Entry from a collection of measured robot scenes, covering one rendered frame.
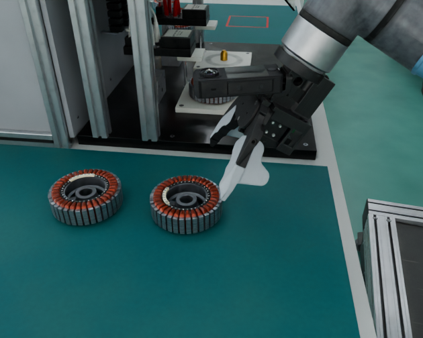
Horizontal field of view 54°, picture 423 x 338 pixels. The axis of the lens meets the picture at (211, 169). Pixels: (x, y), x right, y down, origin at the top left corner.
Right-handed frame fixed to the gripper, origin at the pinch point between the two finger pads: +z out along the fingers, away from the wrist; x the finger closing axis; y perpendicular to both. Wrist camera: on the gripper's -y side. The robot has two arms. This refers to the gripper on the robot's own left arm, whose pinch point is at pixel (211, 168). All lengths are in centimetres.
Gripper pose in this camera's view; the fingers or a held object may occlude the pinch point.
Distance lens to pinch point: 61.3
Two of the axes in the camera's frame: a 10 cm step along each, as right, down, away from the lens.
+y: 8.6, 3.7, 3.5
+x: -1.0, -5.6, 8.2
